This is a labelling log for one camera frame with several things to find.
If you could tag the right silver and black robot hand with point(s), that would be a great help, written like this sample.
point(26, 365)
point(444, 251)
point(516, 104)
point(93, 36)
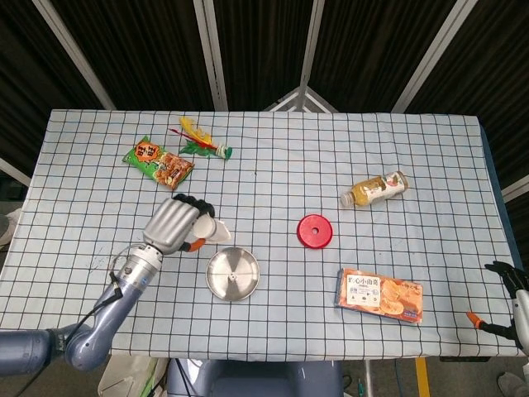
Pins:
point(521, 318)

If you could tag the left silver and black robot hand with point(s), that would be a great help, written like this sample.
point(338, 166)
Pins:
point(169, 225)

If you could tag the white paper cup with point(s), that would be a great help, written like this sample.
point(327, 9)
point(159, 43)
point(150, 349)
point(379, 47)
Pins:
point(215, 233)

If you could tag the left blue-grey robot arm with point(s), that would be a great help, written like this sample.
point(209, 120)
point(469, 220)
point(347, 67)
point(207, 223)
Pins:
point(124, 289)

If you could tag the silver metal plate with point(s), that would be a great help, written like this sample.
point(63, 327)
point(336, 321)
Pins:
point(244, 264)

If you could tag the green snack bag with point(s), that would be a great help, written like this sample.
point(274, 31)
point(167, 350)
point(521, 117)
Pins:
point(159, 165)

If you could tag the grey shoe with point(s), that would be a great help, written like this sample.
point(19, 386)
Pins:
point(514, 384)

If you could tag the colourful feather shuttlecock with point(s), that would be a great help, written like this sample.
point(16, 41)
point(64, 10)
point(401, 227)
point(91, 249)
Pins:
point(202, 146)

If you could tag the checked light blue tablecloth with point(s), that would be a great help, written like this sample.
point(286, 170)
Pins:
point(268, 186)

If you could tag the blue table skirt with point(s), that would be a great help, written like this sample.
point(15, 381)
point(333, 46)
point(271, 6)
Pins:
point(496, 178)

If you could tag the orange and blue cookie box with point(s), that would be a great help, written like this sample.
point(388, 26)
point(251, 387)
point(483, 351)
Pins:
point(380, 295)

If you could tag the red plastic disc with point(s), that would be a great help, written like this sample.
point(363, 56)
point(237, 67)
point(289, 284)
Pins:
point(324, 237)

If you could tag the blue-grey robot torso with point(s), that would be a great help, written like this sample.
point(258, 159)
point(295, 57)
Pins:
point(256, 378)

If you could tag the tea bottle with white cap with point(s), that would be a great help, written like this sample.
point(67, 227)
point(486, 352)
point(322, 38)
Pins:
point(374, 190)

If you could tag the white frame post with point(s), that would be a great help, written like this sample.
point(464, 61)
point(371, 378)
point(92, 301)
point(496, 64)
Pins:
point(14, 171)
point(211, 54)
point(74, 54)
point(516, 188)
point(434, 54)
point(311, 41)

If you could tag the white triangular frame brace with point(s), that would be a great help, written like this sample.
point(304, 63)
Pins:
point(289, 99)

